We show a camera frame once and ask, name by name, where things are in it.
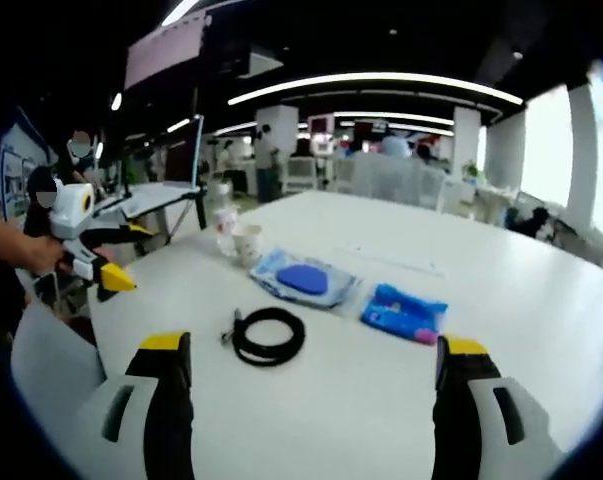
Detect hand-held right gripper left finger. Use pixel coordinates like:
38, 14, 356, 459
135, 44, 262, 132
73, 330, 195, 480

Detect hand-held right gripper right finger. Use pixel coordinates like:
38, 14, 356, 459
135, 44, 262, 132
433, 334, 565, 480

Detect black cable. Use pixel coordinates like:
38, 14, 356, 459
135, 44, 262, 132
219, 307, 307, 368

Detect clear plastic water bottle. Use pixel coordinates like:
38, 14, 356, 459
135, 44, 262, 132
213, 182, 240, 256

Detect blue tissue packet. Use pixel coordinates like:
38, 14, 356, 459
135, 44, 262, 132
359, 283, 450, 346

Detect white paper cup green print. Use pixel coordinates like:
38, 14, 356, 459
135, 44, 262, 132
230, 224, 265, 269

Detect wet wipes packet blue lid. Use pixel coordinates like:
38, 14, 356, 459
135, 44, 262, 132
249, 245, 362, 309

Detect person's left hand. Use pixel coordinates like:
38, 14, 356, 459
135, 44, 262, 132
10, 234, 65, 275

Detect tilted white display table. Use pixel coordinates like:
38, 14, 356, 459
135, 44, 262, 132
93, 180, 202, 221

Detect black stand legs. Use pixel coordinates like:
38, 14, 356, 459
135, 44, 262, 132
168, 192, 207, 246

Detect large dark monitor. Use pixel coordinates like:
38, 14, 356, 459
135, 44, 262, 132
163, 114, 205, 189

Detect hanging ceiling screen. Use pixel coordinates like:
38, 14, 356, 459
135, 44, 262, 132
123, 10, 207, 91

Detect white office chair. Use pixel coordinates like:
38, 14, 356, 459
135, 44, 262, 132
283, 157, 320, 194

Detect black office chair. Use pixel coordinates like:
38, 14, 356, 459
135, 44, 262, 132
510, 207, 552, 239

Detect grey partition panel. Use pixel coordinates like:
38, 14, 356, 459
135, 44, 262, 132
353, 152, 447, 211

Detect narrow bright window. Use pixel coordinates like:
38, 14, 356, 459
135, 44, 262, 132
523, 87, 575, 206

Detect curved ceiling light strip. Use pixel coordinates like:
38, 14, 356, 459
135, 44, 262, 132
227, 72, 525, 107

